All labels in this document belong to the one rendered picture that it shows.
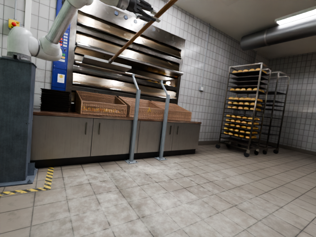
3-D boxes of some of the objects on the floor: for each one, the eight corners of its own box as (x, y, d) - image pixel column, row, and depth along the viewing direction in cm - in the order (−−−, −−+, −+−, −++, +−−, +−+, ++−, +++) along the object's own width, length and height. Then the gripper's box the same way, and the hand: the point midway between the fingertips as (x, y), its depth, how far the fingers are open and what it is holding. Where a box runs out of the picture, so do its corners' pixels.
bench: (27, 154, 203) (30, 107, 199) (177, 146, 339) (180, 118, 335) (22, 171, 157) (26, 111, 153) (197, 154, 293) (202, 122, 289)
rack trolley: (265, 154, 353) (280, 70, 340) (236, 146, 416) (247, 75, 403) (278, 154, 377) (292, 75, 364) (248, 146, 440) (259, 78, 427)
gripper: (125, -7, 101) (157, 10, 114) (123, 19, 100) (156, 32, 113) (130, -15, 95) (163, 3, 108) (129, 12, 94) (162, 27, 107)
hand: (155, 16), depth 109 cm, fingers closed on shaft, 3 cm apart
